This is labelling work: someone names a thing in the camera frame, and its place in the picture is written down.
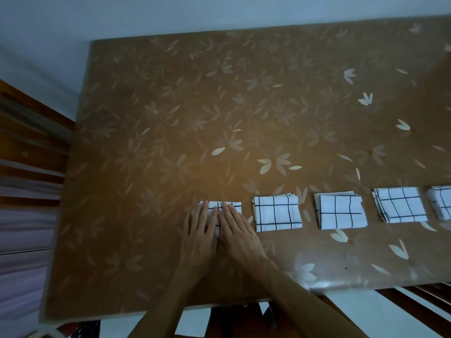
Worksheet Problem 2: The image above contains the wooden slatted bench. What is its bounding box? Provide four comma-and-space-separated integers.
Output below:
0, 79, 76, 208

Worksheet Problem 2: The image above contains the person's left forearm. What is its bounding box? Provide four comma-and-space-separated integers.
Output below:
128, 273, 206, 338

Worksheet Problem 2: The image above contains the brown floral plastic tablecloth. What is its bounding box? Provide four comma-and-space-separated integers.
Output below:
39, 15, 451, 324

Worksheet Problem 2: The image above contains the white grid cloth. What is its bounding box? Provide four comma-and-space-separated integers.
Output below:
252, 194, 303, 233
314, 191, 368, 230
192, 200, 242, 238
372, 187, 428, 224
426, 185, 451, 221

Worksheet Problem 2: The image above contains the person's right forearm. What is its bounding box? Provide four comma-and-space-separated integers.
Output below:
243, 258, 369, 338

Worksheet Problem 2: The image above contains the brown wooden slatted chair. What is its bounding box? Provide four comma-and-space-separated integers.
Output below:
375, 281, 451, 338

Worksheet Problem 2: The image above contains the person's left hand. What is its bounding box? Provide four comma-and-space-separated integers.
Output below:
175, 200, 219, 279

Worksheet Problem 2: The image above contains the dark patterned cloth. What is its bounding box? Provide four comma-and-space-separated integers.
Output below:
56, 320, 101, 338

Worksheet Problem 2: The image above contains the person's right hand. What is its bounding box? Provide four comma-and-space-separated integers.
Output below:
217, 203, 269, 270

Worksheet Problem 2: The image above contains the dark wooden chair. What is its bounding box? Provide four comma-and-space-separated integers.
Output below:
206, 302, 282, 338

